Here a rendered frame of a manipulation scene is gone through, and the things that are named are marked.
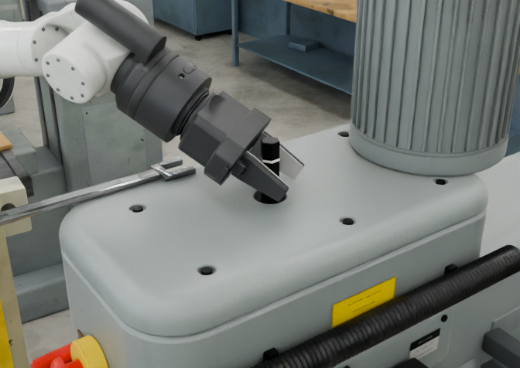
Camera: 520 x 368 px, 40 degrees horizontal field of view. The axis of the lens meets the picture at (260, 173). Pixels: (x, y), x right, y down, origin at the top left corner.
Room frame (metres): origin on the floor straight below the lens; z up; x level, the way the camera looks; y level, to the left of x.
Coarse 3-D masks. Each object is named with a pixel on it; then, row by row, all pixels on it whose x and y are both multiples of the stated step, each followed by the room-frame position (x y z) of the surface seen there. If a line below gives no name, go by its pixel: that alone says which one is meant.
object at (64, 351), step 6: (60, 348) 0.66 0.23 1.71; (66, 348) 0.66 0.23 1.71; (48, 354) 0.65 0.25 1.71; (54, 354) 0.65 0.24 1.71; (60, 354) 0.65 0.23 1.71; (66, 354) 0.65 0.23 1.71; (36, 360) 0.64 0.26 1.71; (42, 360) 0.64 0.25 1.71; (48, 360) 0.64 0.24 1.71; (66, 360) 0.65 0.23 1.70; (36, 366) 0.64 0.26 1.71; (42, 366) 0.64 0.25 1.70; (48, 366) 0.64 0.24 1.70
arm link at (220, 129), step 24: (168, 72) 0.72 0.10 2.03; (192, 72) 0.73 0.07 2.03; (144, 96) 0.71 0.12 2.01; (168, 96) 0.71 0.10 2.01; (192, 96) 0.71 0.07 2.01; (216, 96) 0.74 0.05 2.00; (144, 120) 0.71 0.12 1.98; (168, 120) 0.70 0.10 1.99; (192, 120) 0.71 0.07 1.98; (216, 120) 0.70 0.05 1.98; (240, 120) 0.72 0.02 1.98; (264, 120) 0.74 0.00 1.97; (192, 144) 0.69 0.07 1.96; (216, 144) 0.68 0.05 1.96; (240, 144) 0.68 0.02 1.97; (216, 168) 0.67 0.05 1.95
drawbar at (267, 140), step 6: (264, 138) 0.71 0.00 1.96; (270, 138) 0.71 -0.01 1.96; (276, 138) 0.71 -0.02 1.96; (264, 144) 0.70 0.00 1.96; (270, 144) 0.70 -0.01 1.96; (276, 144) 0.70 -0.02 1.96; (264, 150) 0.70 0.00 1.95; (270, 150) 0.70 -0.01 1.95; (276, 150) 0.70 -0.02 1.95; (264, 156) 0.70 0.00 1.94; (270, 156) 0.70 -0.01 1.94; (276, 156) 0.70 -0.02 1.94; (264, 162) 0.70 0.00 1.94; (276, 162) 0.70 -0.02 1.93; (270, 168) 0.70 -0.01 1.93; (276, 168) 0.70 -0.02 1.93; (276, 174) 0.70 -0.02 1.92; (264, 198) 0.70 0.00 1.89; (270, 198) 0.70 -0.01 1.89
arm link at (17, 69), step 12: (0, 24) 0.85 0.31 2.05; (12, 24) 0.84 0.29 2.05; (24, 24) 0.83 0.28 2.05; (0, 36) 0.83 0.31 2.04; (12, 36) 0.81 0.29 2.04; (0, 48) 0.82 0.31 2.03; (12, 48) 0.81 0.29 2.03; (0, 60) 0.82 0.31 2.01; (12, 60) 0.81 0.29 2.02; (0, 72) 0.83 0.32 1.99; (12, 72) 0.82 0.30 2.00; (24, 72) 0.81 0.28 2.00; (0, 84) 0.90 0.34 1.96; (0, 96) 0.90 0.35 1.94
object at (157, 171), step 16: (176, 160) 0.79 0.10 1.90; (128, 176) 0.74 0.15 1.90; (144, 176) 0.74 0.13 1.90; (160, 176) 0.75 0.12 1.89; (176, 176) 0.75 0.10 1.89; (80, 192) 0.70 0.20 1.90; (96, 192) 0.70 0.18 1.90; (112, 192) 0.71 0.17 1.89; (16, 208) 0.67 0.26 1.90; (32, 208) 0.67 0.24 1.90; (48, 208) 0.67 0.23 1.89; (0, 224) 0.64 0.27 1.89
